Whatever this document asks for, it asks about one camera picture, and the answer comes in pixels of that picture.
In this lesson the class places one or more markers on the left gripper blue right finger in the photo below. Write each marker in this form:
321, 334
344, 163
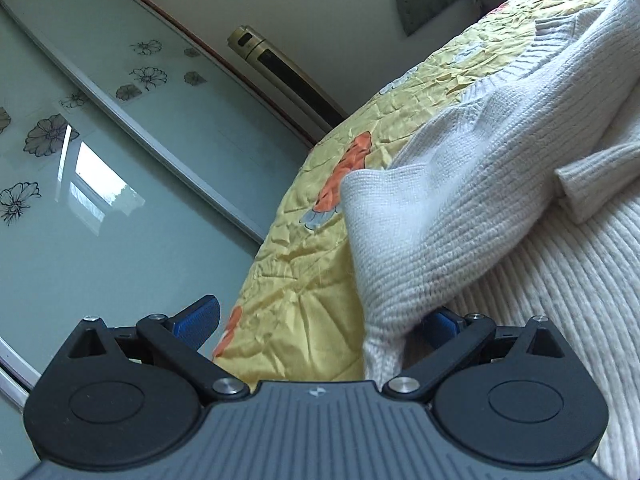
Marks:
455, 343

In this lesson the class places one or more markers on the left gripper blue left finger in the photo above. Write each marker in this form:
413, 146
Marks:
174, 342

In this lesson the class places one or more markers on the white knit sweater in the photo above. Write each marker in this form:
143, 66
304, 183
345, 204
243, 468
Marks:
523, 198

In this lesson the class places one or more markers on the yellow carrot print quilt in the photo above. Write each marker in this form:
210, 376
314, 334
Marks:
299, 316

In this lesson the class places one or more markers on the glass floral wardrobe sliding doors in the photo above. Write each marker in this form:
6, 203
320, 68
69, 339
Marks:
137, 174

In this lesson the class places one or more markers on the gold tower air conditioner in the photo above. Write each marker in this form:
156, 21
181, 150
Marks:
291, 93

